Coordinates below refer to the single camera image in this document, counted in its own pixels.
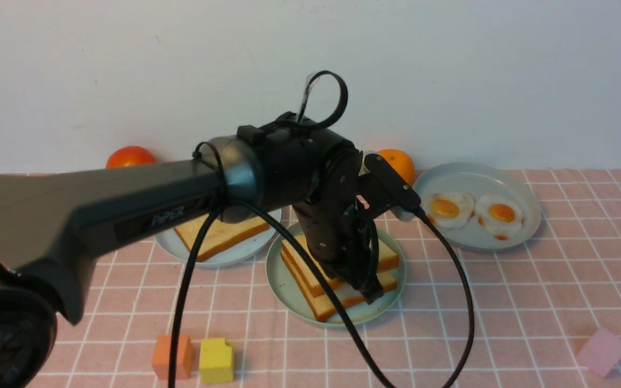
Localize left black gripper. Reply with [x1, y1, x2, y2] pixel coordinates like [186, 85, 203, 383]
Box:
[293, 150, 385, 304]

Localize fried egg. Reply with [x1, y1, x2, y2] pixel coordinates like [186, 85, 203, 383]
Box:
[422, 192, 475, 230]
[475, 195, 525, 240]
[333, 283, 364, 308]

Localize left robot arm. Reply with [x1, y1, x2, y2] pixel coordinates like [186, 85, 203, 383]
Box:
[0, 112, 384, 387]

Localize teal center plate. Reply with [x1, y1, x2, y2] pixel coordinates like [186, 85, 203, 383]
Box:
[266, 228, 407, 327]

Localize orange fruit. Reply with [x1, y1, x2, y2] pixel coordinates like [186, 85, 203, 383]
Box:
[378, 148, 416, 186]

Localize light blue bread plate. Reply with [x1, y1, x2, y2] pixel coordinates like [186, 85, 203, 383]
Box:
[155, 226, 276, 268]

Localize yellow foam cube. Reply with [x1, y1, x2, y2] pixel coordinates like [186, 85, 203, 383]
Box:
[198, 337, 235, 385]

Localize orange foam cube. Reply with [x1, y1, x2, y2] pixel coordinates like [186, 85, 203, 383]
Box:
[152, 334, 194, 380]

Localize red yellow pomegranate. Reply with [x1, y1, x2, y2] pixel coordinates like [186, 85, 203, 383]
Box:
[105, 145, 157, 169]

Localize pink checkered tablecloth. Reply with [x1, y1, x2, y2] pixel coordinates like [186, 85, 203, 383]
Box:
[30, 169, 621, 387]

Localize pink foam cube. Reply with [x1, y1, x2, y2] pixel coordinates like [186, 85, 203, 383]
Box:
[576, 327, 621, 378]

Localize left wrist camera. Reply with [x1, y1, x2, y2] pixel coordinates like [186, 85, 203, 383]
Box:
[358, 153, 424, 221]

